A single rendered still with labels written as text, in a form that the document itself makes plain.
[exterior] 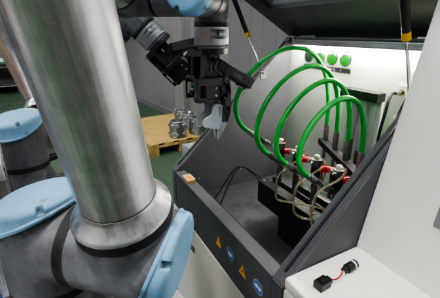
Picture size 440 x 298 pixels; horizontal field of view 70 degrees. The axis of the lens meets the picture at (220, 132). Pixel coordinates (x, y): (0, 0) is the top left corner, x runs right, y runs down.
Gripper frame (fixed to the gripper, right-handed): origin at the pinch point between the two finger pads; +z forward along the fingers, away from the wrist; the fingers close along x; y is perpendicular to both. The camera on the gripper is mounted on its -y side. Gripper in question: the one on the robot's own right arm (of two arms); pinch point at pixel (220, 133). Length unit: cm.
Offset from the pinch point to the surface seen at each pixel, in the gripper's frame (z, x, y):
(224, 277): 46.7, -2.7, -3.1
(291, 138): 22, -39, -57
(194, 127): 97, -303, -122
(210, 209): 28.8, -12.5, -3.3
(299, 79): -4, -37, -57
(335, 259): 25.7, 24.2, -16.8
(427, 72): -15.4, 25.9, -35.2
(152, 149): 113, -289, -59
